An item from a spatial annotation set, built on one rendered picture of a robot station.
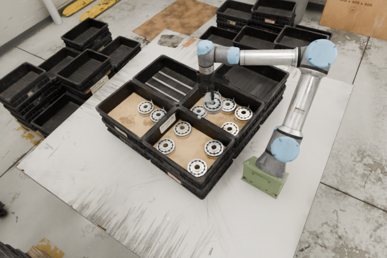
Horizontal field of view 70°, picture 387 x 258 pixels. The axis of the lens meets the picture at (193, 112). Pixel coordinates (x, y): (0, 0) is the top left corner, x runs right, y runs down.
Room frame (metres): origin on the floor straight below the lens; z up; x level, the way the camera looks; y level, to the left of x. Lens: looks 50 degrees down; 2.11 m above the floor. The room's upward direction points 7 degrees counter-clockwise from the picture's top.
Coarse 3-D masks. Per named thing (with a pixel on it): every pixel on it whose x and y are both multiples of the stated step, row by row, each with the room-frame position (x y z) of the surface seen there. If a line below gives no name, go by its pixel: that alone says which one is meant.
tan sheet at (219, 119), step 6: (204, 96) 1.19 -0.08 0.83; (198, 102) 1.15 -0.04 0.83; (216, 114) 1.03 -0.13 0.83; (222, 114) 1.03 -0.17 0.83; (210, 120) 0.99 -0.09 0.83; (216, 120) 0.99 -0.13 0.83; (222, 120) 0.98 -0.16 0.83; (228, 120) 0.97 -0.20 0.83; (234, 120) 0.97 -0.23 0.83; (240, 126) 0.92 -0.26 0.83
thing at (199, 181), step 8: (184, 112) 1.00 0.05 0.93; (200, 120) 0.92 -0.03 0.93; (216, 128) 0.86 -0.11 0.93; (144, 144) 0.82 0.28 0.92; (232, 144) 0.75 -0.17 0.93; (160, 152) 0.75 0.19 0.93; (224, 152) 0.71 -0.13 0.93; (168, 160) 0.70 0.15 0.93; (216, 160) 0.67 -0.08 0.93; (208, 168) 0.63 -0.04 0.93; (192, 176) 0.60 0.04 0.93
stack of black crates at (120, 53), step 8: (112, 40) 2.45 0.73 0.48; (120, 40) 2.51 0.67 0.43; (128, 40) 2.44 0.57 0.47; (104, 48) 2.33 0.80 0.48; (112, 48) 2.40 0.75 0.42; (120, 48) 2.44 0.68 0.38; (128, 48) 2.42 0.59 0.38; (136, 48) 2.28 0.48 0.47; (112, 56) 2.32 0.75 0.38; (120, 56) 2.30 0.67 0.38; (128, 56) 2.20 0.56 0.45; (112, 64) 2.06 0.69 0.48; (120, 64) 2.10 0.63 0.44
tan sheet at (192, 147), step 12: (180, 120) 1.02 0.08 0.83; (168, 132) 0.94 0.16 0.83; (192, 132) 0.92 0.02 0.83; (156, 144) 0.87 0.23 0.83; (180, 144) 0.85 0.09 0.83; (192, 144) 0.84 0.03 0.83; (204, 144) 0.83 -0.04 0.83; (180, 156) 0.78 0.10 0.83; (192, 156) 0.77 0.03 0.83; (204, 156) 0.76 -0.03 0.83
